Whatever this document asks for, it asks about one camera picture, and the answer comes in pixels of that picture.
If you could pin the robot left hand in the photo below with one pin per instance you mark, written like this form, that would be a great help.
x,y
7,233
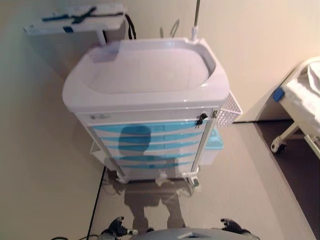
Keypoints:
x,y
118,227

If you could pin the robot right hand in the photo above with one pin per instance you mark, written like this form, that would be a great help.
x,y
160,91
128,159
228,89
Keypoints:
x,y
232,226

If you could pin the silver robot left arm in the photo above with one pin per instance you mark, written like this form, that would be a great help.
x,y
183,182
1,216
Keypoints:
x,y
106,236

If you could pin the white blue cart drawer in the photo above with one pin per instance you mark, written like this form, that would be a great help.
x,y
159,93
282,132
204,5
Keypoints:
x,y
175,128
175,138
150,171
175,147
175,157

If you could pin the grey robot torso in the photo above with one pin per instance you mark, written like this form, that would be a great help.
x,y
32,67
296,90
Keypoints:
x,y
192,235

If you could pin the cart caster wheel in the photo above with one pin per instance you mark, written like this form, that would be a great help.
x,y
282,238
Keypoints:
x,y
195,180

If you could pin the light blue waste bin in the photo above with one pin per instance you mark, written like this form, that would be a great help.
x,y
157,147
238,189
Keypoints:
x,y
213,146

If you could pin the bed caster wheel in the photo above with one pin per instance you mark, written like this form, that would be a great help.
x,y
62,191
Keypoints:
x,y
278,147

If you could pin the black cart keys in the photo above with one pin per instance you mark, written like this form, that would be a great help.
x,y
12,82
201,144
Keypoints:
x,y
201,119

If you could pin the white perforated side basket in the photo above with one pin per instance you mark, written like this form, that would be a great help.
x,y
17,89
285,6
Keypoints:
x,y
230,108

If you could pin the white blue medical cart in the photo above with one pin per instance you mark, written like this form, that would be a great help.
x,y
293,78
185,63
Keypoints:
x,y
150,100

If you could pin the blue bed corner bumper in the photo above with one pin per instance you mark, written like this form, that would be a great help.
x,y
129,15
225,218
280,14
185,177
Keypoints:
x,y
278,95

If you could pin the white bed sheet mattress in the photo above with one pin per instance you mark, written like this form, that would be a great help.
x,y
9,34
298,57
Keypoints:
x,y
307,95

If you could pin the white folding shelf board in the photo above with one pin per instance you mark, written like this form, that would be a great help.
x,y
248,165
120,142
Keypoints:
x,y
100,21

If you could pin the metal IV pole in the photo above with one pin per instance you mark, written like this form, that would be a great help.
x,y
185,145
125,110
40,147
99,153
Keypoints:
x,y
196,15

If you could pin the white hospital bed frame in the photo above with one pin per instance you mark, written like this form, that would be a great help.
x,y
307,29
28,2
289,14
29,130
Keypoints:
x,y
270,100

